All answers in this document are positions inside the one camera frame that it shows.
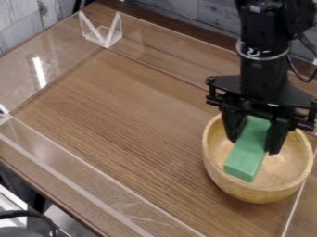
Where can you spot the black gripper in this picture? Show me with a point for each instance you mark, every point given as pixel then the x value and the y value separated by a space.
pixel 263 93

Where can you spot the green rectangular block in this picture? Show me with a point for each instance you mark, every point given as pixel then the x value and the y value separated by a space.
pixel 248 152

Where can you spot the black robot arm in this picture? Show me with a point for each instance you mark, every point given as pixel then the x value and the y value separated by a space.
pixel 271 24

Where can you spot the light wooden bowl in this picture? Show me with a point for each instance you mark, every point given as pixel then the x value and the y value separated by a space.
pixel 281 172

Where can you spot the clear acrylic tray wall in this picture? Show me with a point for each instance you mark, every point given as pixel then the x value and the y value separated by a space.
pixel 101 130

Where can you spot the clear acrylic corner bracket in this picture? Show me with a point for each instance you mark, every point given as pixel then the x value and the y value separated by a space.
pixel 105 36

